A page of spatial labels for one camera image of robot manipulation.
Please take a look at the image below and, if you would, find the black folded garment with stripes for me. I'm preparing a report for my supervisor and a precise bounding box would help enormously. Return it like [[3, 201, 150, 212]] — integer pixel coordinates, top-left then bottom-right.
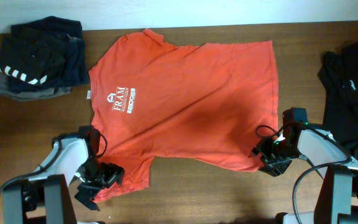
[[0, 16, 90, 93]]

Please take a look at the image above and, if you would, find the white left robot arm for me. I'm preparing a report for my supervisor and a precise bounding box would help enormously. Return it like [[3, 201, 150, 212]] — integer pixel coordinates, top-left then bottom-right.
[[0, 128, 125, 224]]

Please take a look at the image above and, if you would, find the orange FRAM t-shirt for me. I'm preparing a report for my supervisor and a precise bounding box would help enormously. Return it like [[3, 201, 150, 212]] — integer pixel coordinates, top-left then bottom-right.
[[89, 29, 278, 202]]

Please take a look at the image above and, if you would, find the black t-shirt pile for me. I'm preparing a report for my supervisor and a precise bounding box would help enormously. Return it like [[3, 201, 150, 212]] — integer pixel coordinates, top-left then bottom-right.
[[318, 42, 358, 160]]

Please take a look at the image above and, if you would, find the grey folded garment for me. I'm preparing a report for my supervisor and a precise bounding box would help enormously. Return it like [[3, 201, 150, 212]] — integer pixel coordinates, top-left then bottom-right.
[[0, 68, 71, 102]]

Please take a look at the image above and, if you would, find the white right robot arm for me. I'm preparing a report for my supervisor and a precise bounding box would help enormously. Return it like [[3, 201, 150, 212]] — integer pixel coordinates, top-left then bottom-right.
[[252, 121, 358, 223]]

